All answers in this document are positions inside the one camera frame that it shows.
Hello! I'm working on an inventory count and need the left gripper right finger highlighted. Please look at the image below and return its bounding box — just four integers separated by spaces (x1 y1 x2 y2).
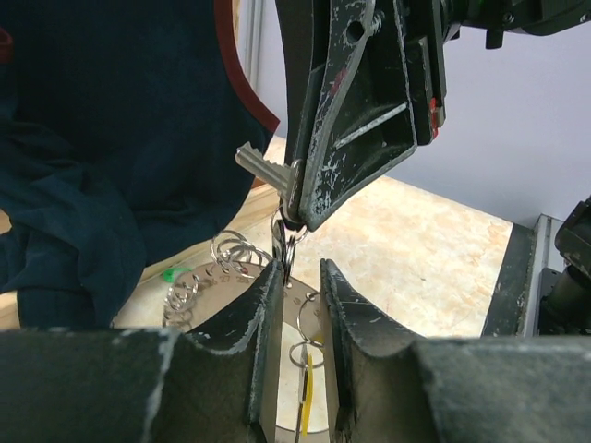
320 259 425 442

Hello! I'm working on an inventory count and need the yellow key tag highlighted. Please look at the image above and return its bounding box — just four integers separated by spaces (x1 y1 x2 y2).
299 352 314 437

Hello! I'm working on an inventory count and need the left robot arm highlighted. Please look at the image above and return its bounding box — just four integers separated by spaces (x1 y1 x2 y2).
169 201 590 442

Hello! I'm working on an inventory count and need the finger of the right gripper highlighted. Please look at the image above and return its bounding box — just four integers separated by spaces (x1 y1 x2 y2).
298 1 416 231

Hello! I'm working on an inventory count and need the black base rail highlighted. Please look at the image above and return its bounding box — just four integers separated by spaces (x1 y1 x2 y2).
481 224 536 337

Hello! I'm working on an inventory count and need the black key tag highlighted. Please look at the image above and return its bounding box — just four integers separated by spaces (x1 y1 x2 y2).
271 219 296 287

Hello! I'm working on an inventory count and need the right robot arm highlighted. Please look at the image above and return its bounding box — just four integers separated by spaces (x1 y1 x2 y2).
276 0 590 231

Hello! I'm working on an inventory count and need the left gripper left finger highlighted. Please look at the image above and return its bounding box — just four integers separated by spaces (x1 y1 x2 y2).
175 261 283 442

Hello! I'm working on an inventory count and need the green key tag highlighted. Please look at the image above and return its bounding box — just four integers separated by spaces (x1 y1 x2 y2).
161 267 191 283

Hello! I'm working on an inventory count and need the silver key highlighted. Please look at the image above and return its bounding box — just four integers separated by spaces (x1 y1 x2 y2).
235 142 303 223

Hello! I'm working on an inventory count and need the wooden clothes rack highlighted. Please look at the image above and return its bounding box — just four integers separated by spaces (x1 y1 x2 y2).
0 138 296 324

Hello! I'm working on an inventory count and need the dark navy vest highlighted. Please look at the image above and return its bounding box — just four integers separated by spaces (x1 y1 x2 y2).
1 0 279 329

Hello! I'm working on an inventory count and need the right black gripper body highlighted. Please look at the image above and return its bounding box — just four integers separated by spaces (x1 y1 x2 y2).
276 1 462 148

